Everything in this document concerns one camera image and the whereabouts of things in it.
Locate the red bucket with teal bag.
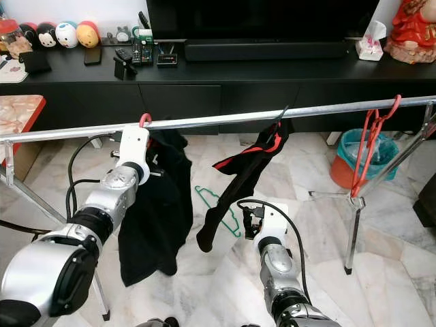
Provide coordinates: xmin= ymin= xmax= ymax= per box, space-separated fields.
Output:
xmin=330 ymin=128 xmax=399 ymax=189

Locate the green plastic hanger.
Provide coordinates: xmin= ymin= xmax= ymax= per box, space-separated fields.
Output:
xmin=194 ymin=185 xmax=243 ymax=238

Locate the black phone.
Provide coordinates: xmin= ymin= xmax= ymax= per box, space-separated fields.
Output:
xmin=84 ymin=46 xmax=103 ymax=67

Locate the marble top folding table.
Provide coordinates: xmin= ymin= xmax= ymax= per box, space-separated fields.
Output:
xmin=0 ymin=94 xmax=52 ymax=236

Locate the green circuit board device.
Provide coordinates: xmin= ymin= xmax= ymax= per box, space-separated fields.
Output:
xmin=131 ymin=27 xmax=154 ymax=65

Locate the black wallet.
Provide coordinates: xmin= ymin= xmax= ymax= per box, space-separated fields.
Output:
xmin=19 ymin=50 xmax=52 ymax=74

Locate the black garment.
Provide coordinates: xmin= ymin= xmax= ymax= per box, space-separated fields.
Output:
xmin=117 ymin=129 xmax=195 ymax=287

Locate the white tissue pack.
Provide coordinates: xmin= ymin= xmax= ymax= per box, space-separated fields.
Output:
xmin=356 ymin=20 xmax=388 ymax=62

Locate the black desk stand gadget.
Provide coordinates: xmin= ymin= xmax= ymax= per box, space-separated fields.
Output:
xmin=114 ymin=49 xmax=138 ymax=80

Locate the small black box device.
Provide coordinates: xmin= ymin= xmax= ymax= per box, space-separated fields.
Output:
xmin=157 ymin=41 xmax=180 ymax=67

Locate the black TV console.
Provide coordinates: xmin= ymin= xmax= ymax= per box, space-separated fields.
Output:
xmin=0 ymin=44 xmax=436 ymax=134

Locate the red lid jar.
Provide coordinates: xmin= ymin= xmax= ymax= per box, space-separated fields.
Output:
xmin=0 ymin=19 xmax=33 ymax=59

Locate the black soundbar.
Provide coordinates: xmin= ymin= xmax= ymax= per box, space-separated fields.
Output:
xmin=184 ymin=40 xmax=349 ymax=62

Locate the red doll figurine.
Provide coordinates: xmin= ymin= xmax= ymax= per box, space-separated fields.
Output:
xmin=384 ymin=0 xmax=436 ymax=64

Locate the white flat box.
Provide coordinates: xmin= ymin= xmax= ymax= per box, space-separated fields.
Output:
xmin=0 ymin=60 xmax=28 ymax=84

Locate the grey black robot foot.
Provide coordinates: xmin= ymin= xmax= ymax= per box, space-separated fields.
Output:
xmin=140 ymin=315 xmax=181 ymax=327

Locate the dark round toy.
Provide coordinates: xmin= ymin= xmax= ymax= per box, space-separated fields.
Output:
xmin=19 ymin=22 xmax=40 ymax=47

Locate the black television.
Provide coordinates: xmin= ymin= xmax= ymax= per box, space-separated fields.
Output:
xmin=146 ymin=0 xmax=380 ymax=42

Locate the black shirt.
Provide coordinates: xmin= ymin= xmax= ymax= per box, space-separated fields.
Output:
xmin=196 ymin=119 xmax=294 ymax=253

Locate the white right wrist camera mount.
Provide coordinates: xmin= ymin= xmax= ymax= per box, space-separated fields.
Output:
xmin=255 ymin=203 xmax=288 ymax=246

